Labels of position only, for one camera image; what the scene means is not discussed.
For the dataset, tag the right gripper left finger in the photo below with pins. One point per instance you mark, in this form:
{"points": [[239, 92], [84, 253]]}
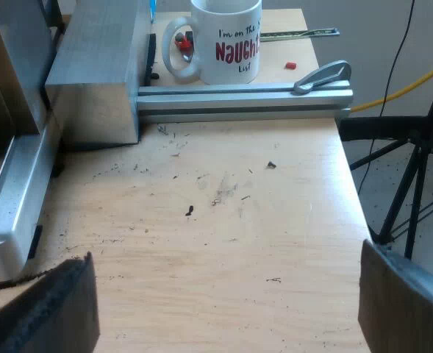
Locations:
{"points": [[54, 312]]}

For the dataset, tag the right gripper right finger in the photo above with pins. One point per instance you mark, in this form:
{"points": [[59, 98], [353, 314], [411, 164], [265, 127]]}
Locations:
{"points": [[400, 305]]}

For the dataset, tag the black tripod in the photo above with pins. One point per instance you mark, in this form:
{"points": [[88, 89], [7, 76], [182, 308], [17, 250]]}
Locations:
{"points": [[411, 147]]}

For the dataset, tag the metal block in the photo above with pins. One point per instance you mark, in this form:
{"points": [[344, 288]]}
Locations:
{"points": [[98, 73]]}

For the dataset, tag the small red block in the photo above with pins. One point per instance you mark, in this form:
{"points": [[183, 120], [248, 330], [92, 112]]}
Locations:
{"points": [[290, 65]]}

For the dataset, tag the white mug with red and black print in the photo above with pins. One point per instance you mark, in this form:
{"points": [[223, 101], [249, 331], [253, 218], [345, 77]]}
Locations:
{"points": [[223, 40]]}

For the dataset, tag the aluminium rail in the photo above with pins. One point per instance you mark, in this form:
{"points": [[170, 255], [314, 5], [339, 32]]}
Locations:
{"points": [[245, 101]]}

